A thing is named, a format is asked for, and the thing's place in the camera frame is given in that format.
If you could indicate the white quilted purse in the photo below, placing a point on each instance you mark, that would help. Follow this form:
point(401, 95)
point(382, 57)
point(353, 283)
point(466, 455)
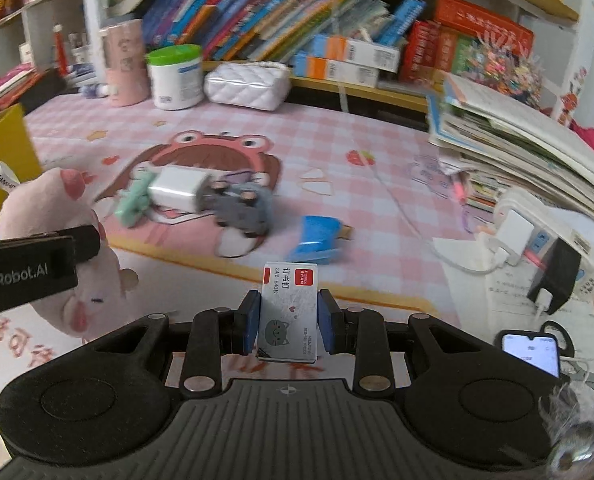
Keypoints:
point(256, 85)

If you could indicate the black power adapter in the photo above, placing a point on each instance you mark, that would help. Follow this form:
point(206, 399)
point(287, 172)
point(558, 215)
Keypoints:
point(554, 281)

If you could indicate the lower blue orange box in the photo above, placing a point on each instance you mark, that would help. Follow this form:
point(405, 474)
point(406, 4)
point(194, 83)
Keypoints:
point(308, 66)

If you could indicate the white staples box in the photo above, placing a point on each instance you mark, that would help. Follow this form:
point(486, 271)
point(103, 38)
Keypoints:
point(288, 323)

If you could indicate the blue orange box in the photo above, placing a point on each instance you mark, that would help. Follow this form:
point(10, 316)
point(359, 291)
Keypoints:
point(308, 66)
point(356, 51)

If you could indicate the upper blue orange box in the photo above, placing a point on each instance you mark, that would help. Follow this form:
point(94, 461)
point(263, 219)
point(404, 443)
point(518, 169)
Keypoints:
point(356, 51)

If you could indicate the stack of paper books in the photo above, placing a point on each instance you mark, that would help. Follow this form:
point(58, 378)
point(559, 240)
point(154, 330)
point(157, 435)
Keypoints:
point(491, 143)

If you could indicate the white power adapter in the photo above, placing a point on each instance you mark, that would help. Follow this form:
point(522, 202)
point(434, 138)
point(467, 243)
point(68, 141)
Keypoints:
point(179, 188)

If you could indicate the row of leaning books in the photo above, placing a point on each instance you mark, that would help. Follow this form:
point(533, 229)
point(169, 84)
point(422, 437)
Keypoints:
point(277, 30)

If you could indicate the pink cylindrical container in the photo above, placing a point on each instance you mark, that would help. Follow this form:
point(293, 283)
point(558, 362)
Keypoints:
point(125, 64)

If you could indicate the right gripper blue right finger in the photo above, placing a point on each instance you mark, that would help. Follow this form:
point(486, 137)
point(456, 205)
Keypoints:
point(331, 322)

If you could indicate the white power strip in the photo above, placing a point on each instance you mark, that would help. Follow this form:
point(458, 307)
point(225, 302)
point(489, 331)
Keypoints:
point(546, 230)

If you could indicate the smartphone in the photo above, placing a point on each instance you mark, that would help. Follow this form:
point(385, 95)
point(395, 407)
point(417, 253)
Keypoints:
point(538, 349)

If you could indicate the white plug in strip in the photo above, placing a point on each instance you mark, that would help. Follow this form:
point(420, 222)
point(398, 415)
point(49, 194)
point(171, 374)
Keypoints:
point(512, 238)

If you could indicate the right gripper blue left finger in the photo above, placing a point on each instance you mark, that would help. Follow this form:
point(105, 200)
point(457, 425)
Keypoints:
point(246, 322)

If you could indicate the pink plush pig toy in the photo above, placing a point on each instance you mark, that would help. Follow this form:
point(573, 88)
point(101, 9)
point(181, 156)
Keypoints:
point(53, 202)

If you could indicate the red boxed book set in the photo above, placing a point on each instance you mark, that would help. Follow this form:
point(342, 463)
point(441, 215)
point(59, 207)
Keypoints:
point(438, 40)

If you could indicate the white jar green lid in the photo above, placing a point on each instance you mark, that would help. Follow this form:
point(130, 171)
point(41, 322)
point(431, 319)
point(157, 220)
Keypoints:
point(177, 77)

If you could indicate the grey toy car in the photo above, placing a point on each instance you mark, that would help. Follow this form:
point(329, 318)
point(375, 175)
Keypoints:
point(245, 206)

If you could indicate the mint green comb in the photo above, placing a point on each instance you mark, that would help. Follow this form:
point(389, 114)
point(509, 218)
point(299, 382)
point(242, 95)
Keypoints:
point(134, 200)

